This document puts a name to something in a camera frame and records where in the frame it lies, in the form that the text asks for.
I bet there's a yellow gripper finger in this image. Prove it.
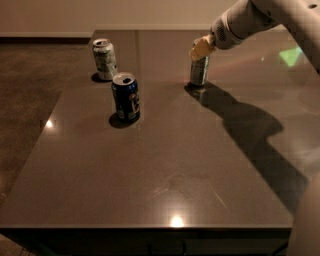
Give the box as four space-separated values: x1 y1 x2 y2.
189 39 215 61
193 34 213 45

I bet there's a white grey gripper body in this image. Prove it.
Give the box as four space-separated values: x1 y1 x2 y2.
210 0 278 50

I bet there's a slim silver redbull can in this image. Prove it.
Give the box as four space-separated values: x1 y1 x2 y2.
190 56 209 86

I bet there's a blue pepsi can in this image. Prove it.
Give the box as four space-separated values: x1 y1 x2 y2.
112 72 140 123

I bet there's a white green soda can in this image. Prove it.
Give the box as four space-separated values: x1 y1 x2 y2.
92 38 118 81

